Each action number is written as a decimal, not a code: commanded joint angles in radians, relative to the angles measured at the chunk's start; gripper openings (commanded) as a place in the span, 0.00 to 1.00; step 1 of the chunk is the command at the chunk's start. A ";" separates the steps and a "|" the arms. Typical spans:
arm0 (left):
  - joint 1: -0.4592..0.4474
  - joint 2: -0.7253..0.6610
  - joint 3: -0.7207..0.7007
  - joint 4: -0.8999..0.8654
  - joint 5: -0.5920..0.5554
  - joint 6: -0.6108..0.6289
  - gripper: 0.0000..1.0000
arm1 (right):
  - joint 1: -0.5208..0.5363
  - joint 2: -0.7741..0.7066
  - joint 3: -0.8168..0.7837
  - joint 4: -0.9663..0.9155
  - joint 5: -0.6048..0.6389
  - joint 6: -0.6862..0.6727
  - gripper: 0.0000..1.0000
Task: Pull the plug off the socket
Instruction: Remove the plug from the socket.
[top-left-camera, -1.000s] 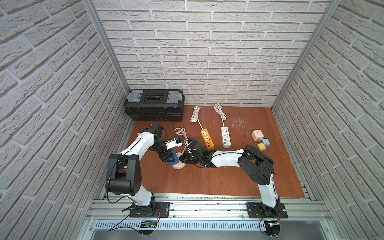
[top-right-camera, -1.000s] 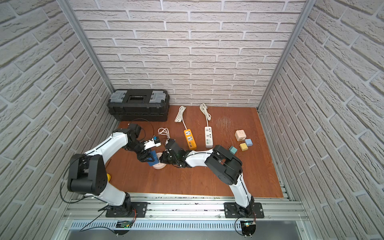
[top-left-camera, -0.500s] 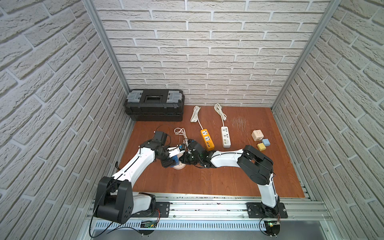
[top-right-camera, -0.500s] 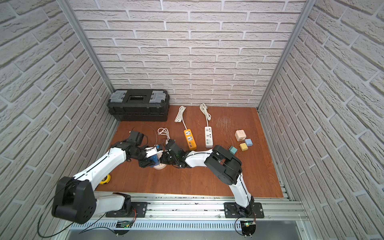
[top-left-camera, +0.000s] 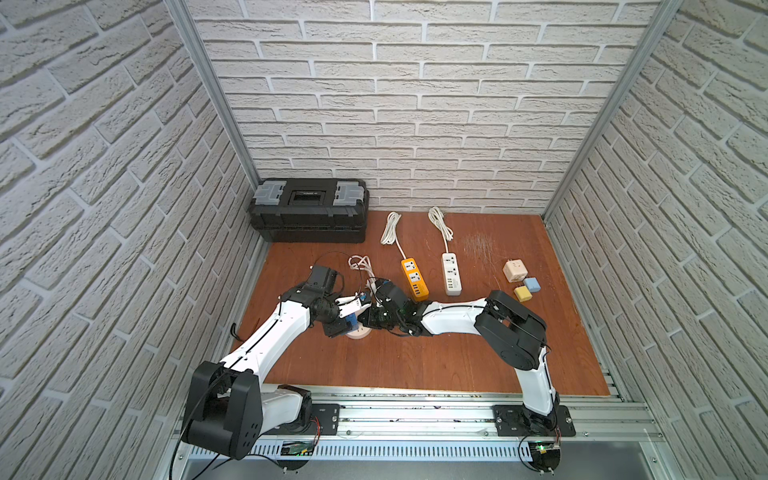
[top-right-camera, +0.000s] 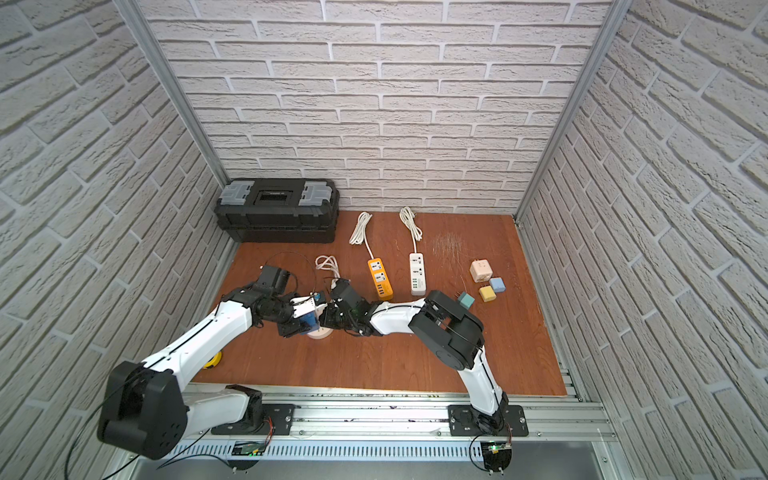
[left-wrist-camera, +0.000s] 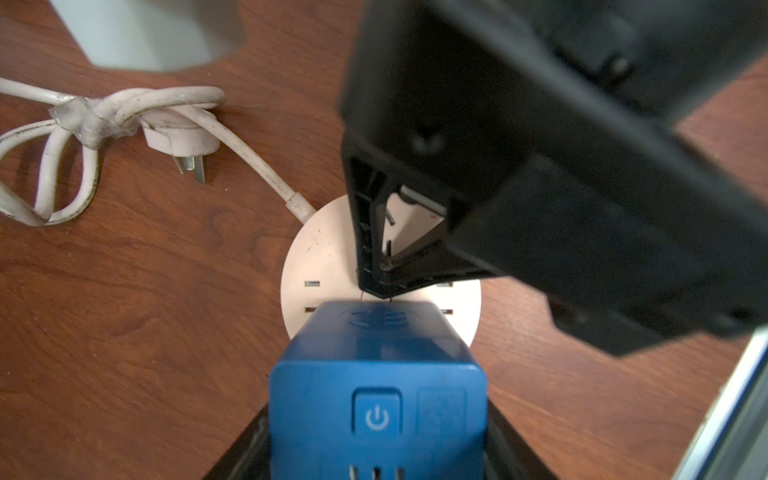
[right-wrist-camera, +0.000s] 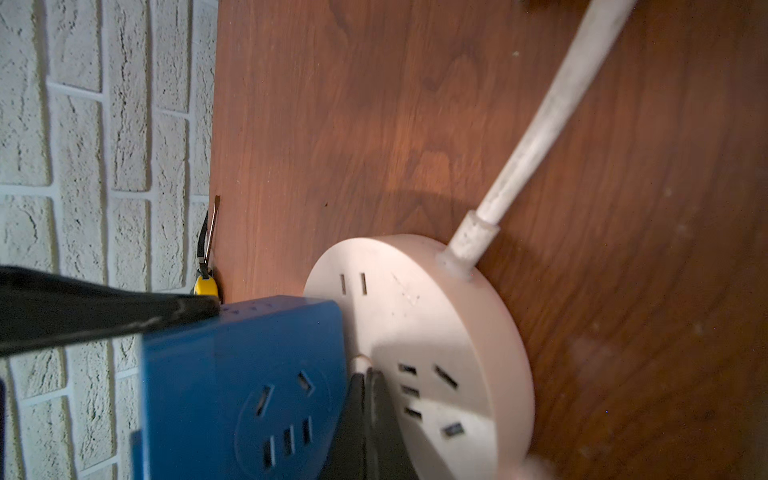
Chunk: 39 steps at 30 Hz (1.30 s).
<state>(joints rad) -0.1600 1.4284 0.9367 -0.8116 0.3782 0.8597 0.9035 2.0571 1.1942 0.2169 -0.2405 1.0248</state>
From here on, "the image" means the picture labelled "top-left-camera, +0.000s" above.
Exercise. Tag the beige plug adapter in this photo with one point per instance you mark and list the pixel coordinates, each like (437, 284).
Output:
(515, 271)

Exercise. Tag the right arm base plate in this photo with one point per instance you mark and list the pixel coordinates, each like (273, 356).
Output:
(518, 421)

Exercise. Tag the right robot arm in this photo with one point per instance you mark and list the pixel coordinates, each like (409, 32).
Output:
(515, 333)

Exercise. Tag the round white socket base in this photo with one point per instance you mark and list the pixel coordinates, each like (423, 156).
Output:
(360, 333)

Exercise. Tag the white power strip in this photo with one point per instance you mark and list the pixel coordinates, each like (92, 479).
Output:
(451, 274)

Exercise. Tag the blue cube adapter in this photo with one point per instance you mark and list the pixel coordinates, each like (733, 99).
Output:
(352, 322)

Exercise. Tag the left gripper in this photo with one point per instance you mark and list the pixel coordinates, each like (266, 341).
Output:
(335, 313)

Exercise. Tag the black plastic toolbox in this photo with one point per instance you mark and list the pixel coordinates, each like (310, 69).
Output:
(310, 210)

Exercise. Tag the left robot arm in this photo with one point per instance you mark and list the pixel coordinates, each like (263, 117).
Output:
(226, 409)

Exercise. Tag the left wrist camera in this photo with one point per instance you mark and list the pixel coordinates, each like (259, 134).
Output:
(353, 305)

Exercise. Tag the yellow charger plug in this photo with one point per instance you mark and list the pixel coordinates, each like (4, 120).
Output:
(523, 294)

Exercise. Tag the aluminium mounting rail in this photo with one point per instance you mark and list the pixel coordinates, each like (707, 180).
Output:
(421, 425)

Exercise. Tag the light blue charger plug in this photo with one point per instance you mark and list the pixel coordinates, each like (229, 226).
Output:
(532, 284)

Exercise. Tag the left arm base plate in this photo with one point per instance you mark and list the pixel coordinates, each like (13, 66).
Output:
(322, 419)

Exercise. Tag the orange power strip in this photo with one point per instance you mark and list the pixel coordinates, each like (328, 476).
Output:
(415, 279)

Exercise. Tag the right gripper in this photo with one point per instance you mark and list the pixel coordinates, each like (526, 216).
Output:
(372, 312)

